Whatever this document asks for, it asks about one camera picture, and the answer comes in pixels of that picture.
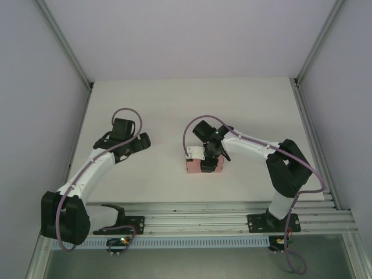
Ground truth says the light blue slotted cable duct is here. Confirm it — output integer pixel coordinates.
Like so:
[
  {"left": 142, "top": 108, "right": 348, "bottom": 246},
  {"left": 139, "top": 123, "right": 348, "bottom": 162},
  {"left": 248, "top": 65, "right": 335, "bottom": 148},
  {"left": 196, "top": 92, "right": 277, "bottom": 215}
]
[{"left": 52, "top": 235, "right": 270, "bottom": 250}]

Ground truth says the small circuit board with LEDs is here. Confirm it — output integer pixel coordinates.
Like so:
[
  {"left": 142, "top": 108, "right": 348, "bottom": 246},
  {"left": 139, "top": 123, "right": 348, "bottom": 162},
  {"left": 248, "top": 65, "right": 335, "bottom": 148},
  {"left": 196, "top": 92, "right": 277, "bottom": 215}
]
[
  {"left": 269, "top": 235, "right": 294, "bottom": 253},
  {"left": 106, "top": 237, "right": 131, "bottom": 256}
]

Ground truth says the pink paper box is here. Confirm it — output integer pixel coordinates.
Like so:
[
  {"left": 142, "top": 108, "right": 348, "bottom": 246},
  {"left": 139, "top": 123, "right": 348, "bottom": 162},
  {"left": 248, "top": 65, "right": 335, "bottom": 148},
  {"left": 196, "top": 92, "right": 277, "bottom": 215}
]
[{"left": 185, "top": 153, "right": 224, "bottom": 174}]

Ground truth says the aluminium frame post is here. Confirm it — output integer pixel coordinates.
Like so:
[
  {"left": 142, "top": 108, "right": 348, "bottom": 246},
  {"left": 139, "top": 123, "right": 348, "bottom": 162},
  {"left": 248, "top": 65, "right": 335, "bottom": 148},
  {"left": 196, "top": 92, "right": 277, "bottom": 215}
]
[
  {"left": 36, "top": 0, "right": 94, "bottom": 91},
  {"left": 292, "top": 0, "right": 348, "bottom": 87}
]

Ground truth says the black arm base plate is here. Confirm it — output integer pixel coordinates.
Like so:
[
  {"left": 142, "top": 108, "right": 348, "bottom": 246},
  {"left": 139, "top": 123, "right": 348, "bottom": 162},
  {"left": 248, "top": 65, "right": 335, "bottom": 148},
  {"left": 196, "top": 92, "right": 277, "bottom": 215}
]
[
  {"left": 246, "top": 213, "right": 302, "bottom": 233},
  {"left": 92, "top": 215, "right": 145, "bottom": 235}
]

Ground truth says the aluminium table side rail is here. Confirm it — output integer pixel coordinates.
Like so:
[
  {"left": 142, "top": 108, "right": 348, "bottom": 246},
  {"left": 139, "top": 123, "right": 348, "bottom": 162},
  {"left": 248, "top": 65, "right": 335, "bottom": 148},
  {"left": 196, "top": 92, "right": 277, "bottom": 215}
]
[
  {"left": 26, "top": 84, "right": 94, "bottom": 279},
  {"left": 289, "top": 77, "right": 372, "bottom": 279}
]

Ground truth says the grey metal lower shelf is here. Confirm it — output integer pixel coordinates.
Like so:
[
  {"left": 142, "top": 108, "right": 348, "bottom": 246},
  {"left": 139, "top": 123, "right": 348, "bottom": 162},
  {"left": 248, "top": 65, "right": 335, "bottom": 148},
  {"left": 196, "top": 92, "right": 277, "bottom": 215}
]
[{"left": 43, "top": 234, "right": 359, "bottom": 279}]

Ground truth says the aluminium mounting rail base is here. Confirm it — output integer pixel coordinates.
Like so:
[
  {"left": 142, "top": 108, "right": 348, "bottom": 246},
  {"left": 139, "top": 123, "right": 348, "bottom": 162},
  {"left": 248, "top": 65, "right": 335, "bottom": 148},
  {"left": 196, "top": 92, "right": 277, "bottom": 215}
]
[{"left": 40, "top": 190, "right": 357, "bottom": 238}]

